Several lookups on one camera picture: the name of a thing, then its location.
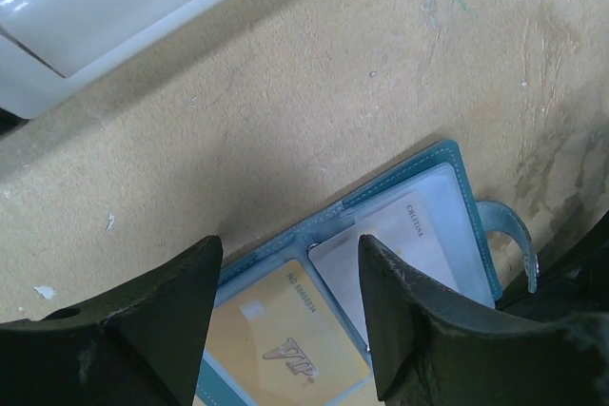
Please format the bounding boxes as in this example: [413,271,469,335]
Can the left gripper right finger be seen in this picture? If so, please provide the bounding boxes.
[358,235,608,405]

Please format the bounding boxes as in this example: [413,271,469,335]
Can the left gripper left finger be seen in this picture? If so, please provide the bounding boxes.
[1,236,223,405]

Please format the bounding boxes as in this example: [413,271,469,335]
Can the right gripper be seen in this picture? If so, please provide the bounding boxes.
[498,215,608,322]

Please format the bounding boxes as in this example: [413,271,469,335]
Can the white Crutina card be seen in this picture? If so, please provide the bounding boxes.
[354,192,459,291]

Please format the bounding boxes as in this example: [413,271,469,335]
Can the gold VIP card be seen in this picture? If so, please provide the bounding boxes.
[204,260,370,405]

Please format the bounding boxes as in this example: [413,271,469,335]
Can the blue leather card holder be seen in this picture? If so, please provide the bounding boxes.
[195,140,540,405]

